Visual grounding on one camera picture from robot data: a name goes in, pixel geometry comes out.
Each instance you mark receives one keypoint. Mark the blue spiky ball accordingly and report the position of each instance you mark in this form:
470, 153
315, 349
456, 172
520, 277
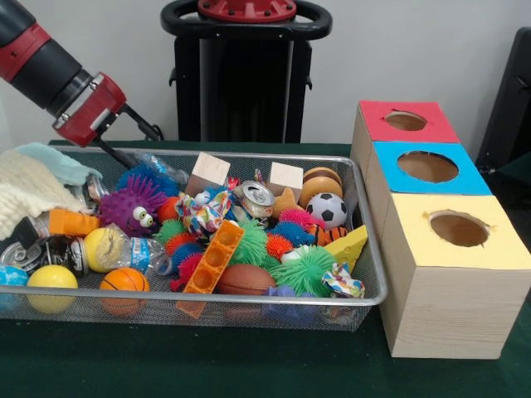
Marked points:
159, 180

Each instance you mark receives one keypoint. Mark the green spiky ball with eyes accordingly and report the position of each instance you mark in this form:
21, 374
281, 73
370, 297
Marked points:
303, 271

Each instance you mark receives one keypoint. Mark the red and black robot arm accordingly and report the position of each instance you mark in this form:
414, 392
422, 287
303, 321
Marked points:
41, 66

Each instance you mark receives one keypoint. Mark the black monitor on stand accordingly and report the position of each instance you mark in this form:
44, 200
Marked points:
510, 116

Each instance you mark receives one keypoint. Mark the small soccer ball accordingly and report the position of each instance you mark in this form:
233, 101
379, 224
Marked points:
327, 209

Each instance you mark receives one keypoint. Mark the shiny dented silver can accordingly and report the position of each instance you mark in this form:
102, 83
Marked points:
94, 188

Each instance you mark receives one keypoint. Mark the silver mesh bin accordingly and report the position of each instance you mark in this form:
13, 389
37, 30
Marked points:
249, 319

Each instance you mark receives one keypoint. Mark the light blue waffle cloth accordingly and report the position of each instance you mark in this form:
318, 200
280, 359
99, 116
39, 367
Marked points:
62, 166

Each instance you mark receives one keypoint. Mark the cream waffle cloth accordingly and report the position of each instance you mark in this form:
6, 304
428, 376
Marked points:
29, 186

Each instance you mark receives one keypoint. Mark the orange plastic block with holes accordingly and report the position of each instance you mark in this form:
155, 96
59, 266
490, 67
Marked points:
212, 257

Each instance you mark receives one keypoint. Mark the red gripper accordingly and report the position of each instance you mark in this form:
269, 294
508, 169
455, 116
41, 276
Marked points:
91, 110

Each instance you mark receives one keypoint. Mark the clear water bottle blue label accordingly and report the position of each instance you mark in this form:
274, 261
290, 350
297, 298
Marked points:
137, 250

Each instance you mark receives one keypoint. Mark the small orange basketball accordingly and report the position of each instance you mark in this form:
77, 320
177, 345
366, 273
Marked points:
123, 282

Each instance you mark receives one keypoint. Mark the yellow ball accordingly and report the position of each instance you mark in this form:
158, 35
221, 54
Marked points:
52, 282

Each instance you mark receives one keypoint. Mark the toy hamburger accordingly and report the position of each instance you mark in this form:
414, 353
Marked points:
320, 182

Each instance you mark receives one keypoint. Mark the purple spiky toy with eyes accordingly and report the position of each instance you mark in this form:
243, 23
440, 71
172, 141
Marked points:
122, 205

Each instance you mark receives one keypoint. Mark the small wooden block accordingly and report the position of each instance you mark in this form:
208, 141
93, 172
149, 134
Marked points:
286, 176

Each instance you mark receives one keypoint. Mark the crushed silver can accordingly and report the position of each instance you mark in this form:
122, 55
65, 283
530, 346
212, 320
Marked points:
257, 198

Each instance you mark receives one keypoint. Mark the wooden box with three holes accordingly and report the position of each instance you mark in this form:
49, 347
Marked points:
448, 311

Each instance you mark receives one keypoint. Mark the large wooden block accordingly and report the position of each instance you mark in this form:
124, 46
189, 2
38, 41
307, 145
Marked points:
207, 170

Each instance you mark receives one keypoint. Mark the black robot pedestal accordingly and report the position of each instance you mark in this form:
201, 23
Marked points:
245, 91

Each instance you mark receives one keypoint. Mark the dark green tablecloth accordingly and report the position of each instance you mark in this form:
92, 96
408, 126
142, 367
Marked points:
249, 365

